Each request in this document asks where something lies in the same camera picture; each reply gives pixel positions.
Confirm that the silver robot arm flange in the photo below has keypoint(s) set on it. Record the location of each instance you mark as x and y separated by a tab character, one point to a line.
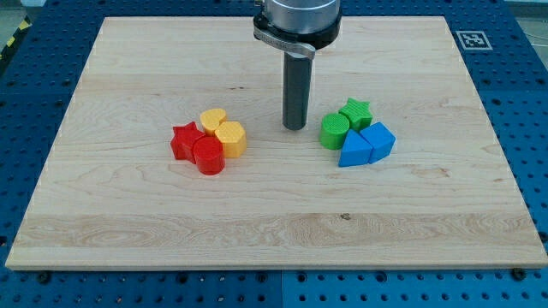
298	27

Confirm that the red star block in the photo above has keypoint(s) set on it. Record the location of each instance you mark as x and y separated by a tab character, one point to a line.
185	137

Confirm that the green star block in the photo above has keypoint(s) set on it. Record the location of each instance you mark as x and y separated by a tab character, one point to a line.
358	114

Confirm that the yellow hexagon block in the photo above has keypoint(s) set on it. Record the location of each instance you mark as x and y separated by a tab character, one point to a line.
233	137

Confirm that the red cylinder block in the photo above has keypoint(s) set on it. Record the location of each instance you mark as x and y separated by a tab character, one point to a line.
208	156

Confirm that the green cylinder block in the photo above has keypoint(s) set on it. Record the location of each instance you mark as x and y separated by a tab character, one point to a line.
333	131

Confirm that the yellow heart block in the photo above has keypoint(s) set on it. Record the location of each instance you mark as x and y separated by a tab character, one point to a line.
211	119

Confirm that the blue triangle block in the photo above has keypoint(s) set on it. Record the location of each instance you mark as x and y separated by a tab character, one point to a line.
355	150

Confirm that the grey cylindrical pointer rod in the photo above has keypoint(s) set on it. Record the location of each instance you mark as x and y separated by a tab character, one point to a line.
297	74

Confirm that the blue cube block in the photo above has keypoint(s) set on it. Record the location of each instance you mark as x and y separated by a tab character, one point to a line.
381	140

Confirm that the light wooden board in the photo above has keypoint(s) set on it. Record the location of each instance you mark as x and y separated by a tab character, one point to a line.
112	196

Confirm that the white fiducial marker tag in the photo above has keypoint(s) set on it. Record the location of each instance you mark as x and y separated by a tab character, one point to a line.
473	40

